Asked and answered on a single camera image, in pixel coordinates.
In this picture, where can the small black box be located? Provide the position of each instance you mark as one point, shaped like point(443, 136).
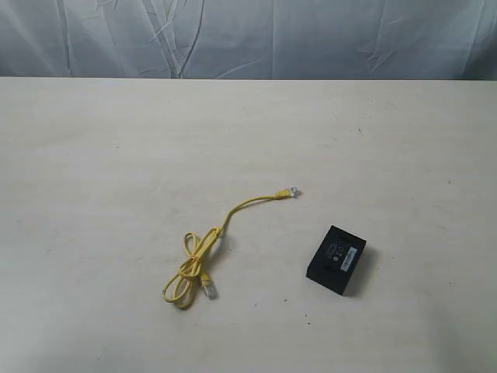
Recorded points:
point(335, 260)

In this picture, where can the grey wrinkled backdrop cloth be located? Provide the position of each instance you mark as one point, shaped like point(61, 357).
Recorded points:
point(250, 39)

